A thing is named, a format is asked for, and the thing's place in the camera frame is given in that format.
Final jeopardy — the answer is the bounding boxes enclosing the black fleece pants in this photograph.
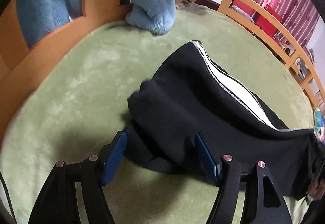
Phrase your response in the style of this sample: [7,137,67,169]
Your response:
[125,41,320,199]

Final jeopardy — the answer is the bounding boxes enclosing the person's right hand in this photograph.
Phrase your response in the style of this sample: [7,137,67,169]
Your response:
[307,178,325,203]

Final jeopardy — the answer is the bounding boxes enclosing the teal patterned pillow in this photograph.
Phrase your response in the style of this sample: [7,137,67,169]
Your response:
[314,107,324,141]

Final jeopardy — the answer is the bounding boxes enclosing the green plush bed blanket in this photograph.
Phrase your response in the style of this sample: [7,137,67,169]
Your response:
[1,7,313,223]

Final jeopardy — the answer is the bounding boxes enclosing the red storage box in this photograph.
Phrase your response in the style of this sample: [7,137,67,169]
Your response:
[255,4,282,38]

